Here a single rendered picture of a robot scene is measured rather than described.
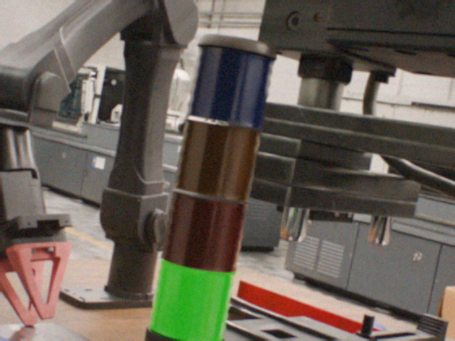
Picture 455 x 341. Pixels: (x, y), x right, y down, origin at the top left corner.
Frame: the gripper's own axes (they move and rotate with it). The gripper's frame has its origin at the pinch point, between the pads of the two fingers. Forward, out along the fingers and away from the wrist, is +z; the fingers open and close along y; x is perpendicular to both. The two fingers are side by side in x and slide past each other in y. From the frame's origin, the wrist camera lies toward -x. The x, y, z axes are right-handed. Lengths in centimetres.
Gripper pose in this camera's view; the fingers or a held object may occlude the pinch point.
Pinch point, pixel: (37, 313)
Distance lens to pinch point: 82.4
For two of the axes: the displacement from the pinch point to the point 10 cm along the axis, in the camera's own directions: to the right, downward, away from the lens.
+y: 6.9, -3.2, -6.5
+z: 2.3, 9.5, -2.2
